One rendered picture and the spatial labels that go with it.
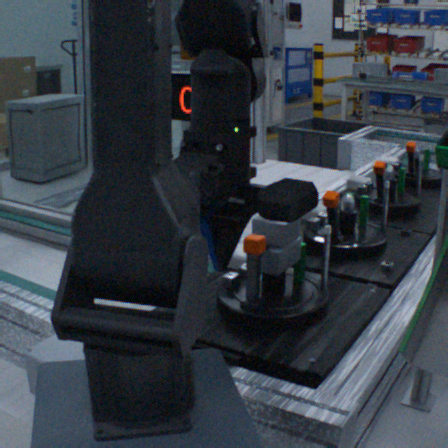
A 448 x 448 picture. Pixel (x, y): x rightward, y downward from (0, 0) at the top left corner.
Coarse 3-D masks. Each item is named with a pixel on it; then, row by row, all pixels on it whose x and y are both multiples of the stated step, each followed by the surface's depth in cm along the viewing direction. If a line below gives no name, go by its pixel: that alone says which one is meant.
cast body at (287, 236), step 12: (252, 228) 70; (264, 228) 69; (276, 228) 69; (288, 228) 69; (276, 240) 69; (288, 240) 69; (300, 240) 73; (264, 252) 69; (276, 252) 68; (288, 252) 70; (300, 252) 73; (264, 264) 69; (276, 264) 68; (288, 264) 71
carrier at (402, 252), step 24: (384, 192) 91; (312, 216) 105; (360, 216) 96; (384, 216) 92; (312, 240) 91; (336, 240) 89; (360, 240) 90; (384, 240) 90; (408, 240) 96; (312, 264) 86; (336, 264) 86; (360, 264) 86; (408, 264) 86; (384, 288) 80
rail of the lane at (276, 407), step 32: (0, 288) 80; (0, 320) 77; (32, 320) 73; (0, 352) 80; (224, 352) 63; (256, 384) 59; (288, 384) 59; (256, 416) 57; (288, 416) 55; (320, 416) 53; (352, 416) 54
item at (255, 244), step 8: (248, 240) 66; (256, 240) 66; (264, 240) 67; (248, 248) 66; (256, 248) 66; (264, 248) 67; (248, 256) 67; (256, 256) 67; (248, 264) 67; (256, 264) 67; (248, 272) 68; (256, 272) 67; (248, 280) 68; (256, 280) 67; (248, 288) 68; (256, 288) 68; (248, 296) 69; (256, 296) 68
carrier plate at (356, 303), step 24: (216, 288) 79; (336, 288) 78; (360, 288) 78; (168, 312) 72; (216, 312) 72; (336, 312) 72; (360, 312) 72; (216, 336) 67; (240, 336) 67; (264, 336) 67; (288, 336) 66; (312, 336) 66; (336, 336) 66; (264, 360) 62; (288, 360) 61; (312, 360) 61; (336, 360) 62; (312, 384) 59
